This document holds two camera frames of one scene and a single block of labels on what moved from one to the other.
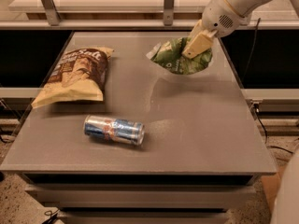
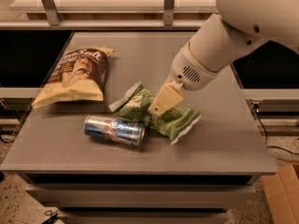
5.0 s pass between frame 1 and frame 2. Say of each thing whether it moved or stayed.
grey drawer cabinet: stayed
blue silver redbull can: stayed
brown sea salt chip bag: stayed
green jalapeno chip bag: moved
